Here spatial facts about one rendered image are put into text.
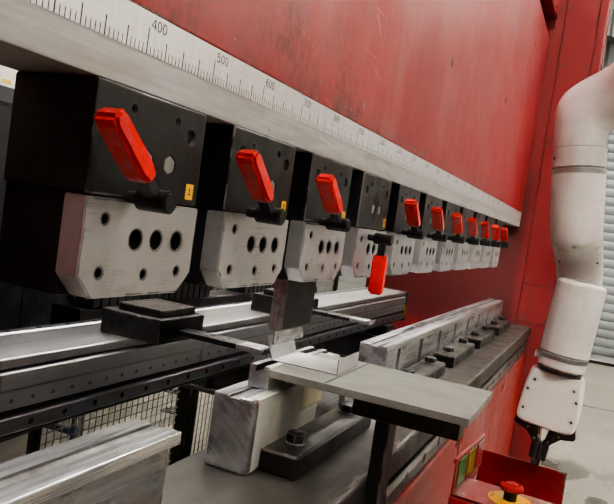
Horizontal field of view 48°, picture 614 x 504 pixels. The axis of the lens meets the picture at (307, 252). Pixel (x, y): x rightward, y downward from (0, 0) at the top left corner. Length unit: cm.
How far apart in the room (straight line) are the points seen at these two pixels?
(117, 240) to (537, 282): 262
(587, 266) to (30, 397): 95
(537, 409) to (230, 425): 61
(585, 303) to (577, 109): 33
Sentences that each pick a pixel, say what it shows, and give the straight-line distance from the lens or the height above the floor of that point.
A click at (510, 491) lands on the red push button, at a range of 126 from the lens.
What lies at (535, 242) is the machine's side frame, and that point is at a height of 123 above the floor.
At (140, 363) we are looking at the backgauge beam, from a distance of 112.
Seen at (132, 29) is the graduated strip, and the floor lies 133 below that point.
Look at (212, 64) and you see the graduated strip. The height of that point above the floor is 133.
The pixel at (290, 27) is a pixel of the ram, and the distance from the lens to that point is 80.
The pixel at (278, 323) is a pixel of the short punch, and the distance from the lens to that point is 95.
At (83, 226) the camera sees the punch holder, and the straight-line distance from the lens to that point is 53.
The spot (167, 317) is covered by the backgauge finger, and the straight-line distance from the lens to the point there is 107.
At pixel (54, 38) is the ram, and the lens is 51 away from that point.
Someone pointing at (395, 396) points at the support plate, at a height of 100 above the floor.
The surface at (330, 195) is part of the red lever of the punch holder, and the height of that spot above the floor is 123.
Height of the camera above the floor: 121
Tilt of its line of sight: 3 degrees down
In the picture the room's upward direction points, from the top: 8 degrees clockwise
